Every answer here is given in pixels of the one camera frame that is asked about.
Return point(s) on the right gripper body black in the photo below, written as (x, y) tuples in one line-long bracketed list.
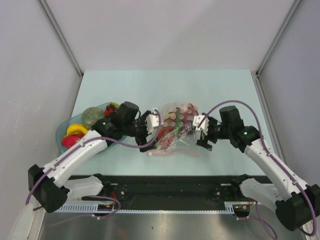
[(215, 131)]

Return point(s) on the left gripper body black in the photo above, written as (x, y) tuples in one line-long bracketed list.
[(140, 129)]

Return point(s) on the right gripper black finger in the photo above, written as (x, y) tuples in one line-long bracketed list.
[(207, 146), (200, 142)]

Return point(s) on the clear zip top bag pink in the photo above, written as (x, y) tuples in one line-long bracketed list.
[(184, 146)]

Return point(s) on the green cucumber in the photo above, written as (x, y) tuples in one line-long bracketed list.
[(177, 121)]

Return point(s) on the red plastic lobster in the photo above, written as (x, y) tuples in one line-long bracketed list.
[(166, 137)]

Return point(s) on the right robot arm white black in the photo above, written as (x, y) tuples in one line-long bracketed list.
[(292, 199)]

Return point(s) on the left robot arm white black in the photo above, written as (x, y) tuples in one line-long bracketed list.
[(51, 185)]

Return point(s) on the dark red grape bunch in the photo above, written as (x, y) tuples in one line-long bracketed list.
[(111, 108)]

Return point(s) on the green round melon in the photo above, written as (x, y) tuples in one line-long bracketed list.
[(91, 115)]

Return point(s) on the pink dragon fruit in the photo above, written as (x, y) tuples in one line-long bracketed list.
[(70, 140)]

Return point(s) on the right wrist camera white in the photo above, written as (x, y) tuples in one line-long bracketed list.
[(201, 124)]

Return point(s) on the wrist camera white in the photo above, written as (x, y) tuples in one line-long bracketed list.
[(201, 124), (153, 120)]

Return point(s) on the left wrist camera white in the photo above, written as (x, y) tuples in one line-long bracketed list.
[(153, 120)]

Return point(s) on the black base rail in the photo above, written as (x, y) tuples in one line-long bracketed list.
[(177, 192)]

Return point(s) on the white slotted cable duct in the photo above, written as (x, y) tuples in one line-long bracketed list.
[(107, 207)]

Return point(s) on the aluminium frame post right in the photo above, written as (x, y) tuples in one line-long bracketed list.
[(279, 35)]

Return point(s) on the aluminium frame post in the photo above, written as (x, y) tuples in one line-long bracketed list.
[(279, 35), (55, 26)]

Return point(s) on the aluminium frame post left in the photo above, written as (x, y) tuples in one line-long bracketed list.
[(55, 26)]

